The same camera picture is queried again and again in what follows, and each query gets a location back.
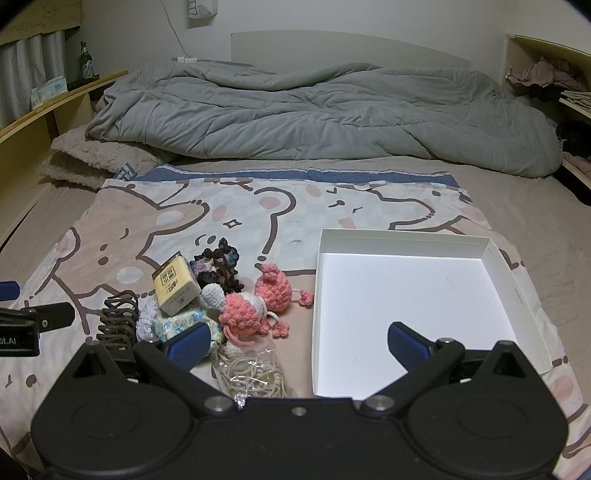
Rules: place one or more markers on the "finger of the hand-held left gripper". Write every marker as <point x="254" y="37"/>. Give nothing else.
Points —
<point x="51" y="316"/>
<point x="7" y="290"/>

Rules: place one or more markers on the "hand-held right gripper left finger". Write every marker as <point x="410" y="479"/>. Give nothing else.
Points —
<point x="189" y="342"/>

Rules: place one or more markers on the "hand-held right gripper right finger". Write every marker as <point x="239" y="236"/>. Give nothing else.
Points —
<point x="408" y="342"/>

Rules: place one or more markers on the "blue and white scrunchie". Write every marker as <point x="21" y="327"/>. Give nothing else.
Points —
<point x="182" y="321"/>

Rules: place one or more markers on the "white cardboard box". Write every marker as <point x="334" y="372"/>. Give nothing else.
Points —
<point x="415" y="295"/>

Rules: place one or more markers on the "pink and white crochet toy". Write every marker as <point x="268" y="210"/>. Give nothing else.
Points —
<point x="240" y="317"/>

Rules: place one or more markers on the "yellow tissue packet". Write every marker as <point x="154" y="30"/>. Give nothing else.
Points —
<point x="174" y="282"/>

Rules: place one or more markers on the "dark crochet piece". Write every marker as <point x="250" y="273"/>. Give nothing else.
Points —
<point x="217" y="265"/>

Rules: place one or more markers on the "pink crochet ball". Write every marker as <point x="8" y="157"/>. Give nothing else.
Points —
<point x="274" y="288"/>

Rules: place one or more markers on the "cartoon printed blanket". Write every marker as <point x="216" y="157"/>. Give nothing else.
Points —
<point x="184" y="221"/>

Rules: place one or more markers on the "curved wooden shelf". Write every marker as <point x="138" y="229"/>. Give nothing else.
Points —
<point x="27" y="152"/>

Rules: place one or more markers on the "beige fluffy blanket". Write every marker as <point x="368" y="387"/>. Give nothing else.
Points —
<point x="87" y="157"/>

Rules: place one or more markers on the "cartoon print sheet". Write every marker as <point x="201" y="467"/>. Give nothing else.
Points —
<point x="531" y="221"/>

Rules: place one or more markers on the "tissue box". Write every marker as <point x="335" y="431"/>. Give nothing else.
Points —
<point x="48" y="91"/>

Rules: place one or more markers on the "grey curtain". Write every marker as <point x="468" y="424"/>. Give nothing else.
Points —
<point x="23" y="69"/>

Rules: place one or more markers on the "green glass bottle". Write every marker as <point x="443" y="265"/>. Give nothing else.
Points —
<point x="86" y="64"/>

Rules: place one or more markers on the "grey duvet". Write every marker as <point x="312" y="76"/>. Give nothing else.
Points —
<point x="300" y="110"/>

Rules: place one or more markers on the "dark clothes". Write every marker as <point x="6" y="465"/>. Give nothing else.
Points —
<point x="575" y="138"/>

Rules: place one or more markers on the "brown cardboard sheet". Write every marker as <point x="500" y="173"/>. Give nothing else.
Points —
<point x="41" y="23"/>

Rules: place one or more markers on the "white power strip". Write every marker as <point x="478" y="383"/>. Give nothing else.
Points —
<point x="183" y="59"/>

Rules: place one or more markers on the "folded beige clothes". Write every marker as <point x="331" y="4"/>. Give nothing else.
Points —
<point x="577" y="98"/>

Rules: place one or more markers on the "pink clothes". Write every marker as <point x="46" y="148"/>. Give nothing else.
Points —
<point x="545" y="74"/>

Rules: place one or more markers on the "wooden clothes shelf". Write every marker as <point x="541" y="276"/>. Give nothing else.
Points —
<point x="531" y="46"/>

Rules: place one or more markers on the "white hanging bag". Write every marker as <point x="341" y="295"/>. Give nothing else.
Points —
<point x="202" y="8"/>

